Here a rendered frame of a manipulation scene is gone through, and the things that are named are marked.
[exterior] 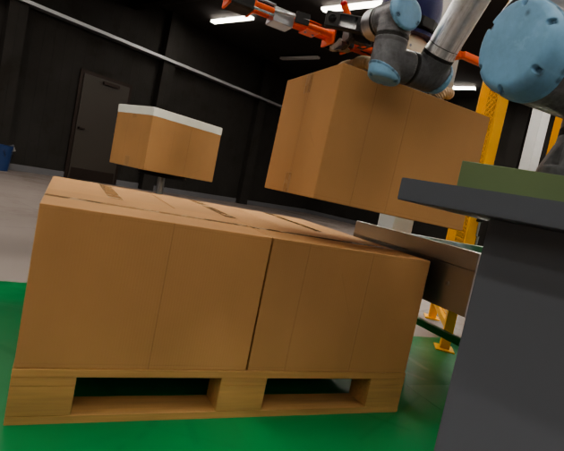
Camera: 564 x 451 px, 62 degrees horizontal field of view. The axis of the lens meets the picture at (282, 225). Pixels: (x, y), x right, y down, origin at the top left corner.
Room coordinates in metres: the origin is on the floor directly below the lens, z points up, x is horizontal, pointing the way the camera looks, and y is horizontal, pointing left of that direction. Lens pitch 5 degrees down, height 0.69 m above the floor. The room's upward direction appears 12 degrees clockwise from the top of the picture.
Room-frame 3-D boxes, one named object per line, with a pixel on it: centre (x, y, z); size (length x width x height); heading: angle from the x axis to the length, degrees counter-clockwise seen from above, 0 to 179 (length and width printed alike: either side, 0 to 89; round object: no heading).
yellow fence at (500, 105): (2.87, -1.08, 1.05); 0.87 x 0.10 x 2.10; 168
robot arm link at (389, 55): (1.30, -0.20, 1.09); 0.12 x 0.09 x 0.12; 111
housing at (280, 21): (1.50, 0.13, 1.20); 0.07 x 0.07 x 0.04; 25
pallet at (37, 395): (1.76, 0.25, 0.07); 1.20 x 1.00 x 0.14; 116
